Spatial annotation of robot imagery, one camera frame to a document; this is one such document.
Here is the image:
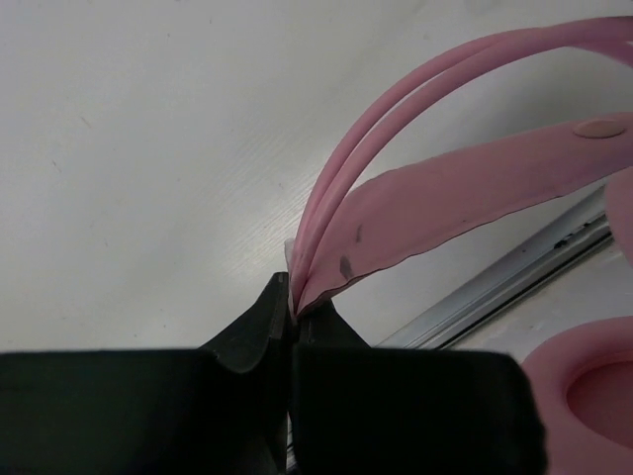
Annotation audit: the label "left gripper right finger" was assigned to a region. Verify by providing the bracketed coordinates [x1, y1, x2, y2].
[291, 303, 548, 474]

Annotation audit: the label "pink headphones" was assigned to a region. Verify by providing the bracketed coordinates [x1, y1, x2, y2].
[289, 16, 632, 474]

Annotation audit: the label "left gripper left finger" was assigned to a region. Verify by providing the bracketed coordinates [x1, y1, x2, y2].
[1, 272, 289, 474]

